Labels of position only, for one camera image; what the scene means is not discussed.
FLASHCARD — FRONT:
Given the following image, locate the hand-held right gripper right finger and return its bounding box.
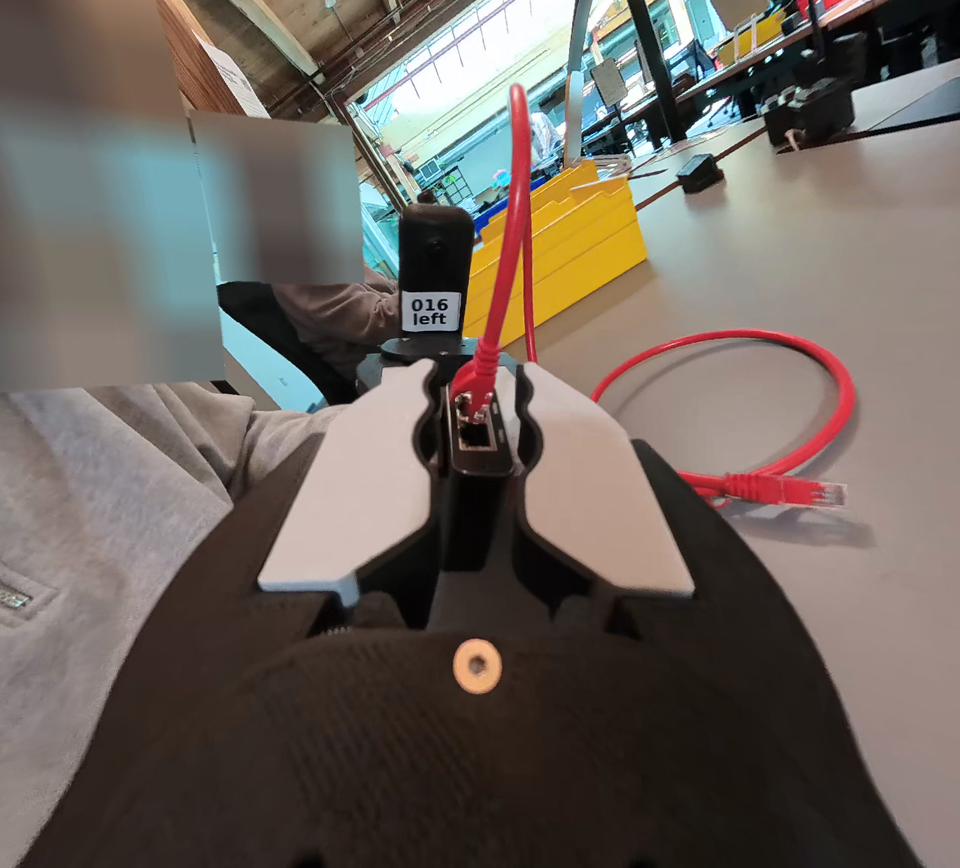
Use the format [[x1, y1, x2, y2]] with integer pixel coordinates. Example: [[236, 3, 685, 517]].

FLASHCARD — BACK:
[[513, 362, 697, 598]]

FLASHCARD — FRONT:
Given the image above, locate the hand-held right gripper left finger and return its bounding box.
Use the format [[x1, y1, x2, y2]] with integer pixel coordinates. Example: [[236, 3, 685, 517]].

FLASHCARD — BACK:
[[257, 358, 440, 607]]

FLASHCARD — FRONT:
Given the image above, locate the black network adapter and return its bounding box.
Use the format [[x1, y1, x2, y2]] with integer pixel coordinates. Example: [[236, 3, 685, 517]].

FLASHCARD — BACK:
[[438, 381, 519, 573]]

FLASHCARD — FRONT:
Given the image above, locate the red network cable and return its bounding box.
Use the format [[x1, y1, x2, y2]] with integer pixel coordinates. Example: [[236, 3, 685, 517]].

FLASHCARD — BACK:
[[450, 84, 856, 509]]

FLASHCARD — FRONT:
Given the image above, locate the black office chair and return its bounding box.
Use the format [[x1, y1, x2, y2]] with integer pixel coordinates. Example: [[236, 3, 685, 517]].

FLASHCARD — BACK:
[[217, 283, 354, 404]]

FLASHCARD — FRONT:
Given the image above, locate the silver computer monitor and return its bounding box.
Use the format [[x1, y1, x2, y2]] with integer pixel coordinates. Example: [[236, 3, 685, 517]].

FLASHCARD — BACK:
[[562, 0, 601, 168]]

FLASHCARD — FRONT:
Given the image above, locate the white paper sign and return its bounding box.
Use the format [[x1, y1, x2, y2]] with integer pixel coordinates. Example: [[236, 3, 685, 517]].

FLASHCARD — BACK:
[[201, 43, 270, 118]]

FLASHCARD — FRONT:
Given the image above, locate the small black box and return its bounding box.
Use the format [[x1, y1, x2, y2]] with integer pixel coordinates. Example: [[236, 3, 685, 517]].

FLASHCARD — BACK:
[[676, 152, 725, 194]]

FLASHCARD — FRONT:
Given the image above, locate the black steel column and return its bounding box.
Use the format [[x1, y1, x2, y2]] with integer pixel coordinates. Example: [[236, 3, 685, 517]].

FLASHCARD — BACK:
[[596, 0, 687, 142]]

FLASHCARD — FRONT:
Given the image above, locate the black charger block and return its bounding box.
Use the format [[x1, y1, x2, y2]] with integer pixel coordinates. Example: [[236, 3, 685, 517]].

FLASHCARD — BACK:
[[761, 77, 856, 148]]

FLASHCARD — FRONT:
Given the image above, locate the black desk mat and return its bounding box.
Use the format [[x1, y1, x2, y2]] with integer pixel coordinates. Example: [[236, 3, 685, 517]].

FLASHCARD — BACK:
[[847, 77, 960, 134]]

